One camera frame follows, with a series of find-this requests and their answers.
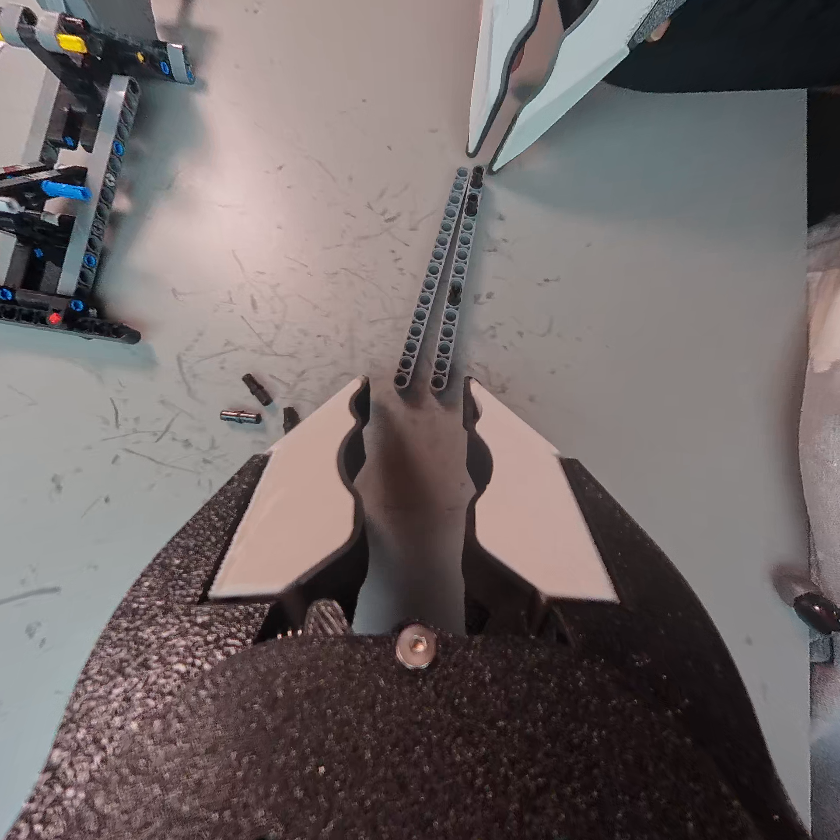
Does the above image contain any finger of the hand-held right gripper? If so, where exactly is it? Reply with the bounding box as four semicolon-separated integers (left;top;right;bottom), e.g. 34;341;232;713
487;0;664;174
466;0;543;158

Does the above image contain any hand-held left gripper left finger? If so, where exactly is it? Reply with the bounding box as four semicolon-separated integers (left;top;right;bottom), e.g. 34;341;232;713
209;376;371;634

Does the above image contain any toy truck chassis assembly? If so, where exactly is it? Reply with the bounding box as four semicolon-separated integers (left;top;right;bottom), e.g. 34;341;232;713
0;0;198;347

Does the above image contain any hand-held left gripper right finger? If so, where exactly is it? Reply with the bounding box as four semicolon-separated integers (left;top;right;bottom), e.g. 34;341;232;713
461;376;619;636

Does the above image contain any person's grey hoodie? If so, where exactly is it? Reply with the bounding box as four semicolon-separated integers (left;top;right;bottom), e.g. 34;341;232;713
794;220;840;840

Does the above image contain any long grey beam with pins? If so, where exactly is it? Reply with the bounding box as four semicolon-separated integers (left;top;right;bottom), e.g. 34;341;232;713
428;164;488;395

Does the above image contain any long grey perforated beam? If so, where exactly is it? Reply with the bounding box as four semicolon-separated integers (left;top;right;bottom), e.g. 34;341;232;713
392;166;471;395

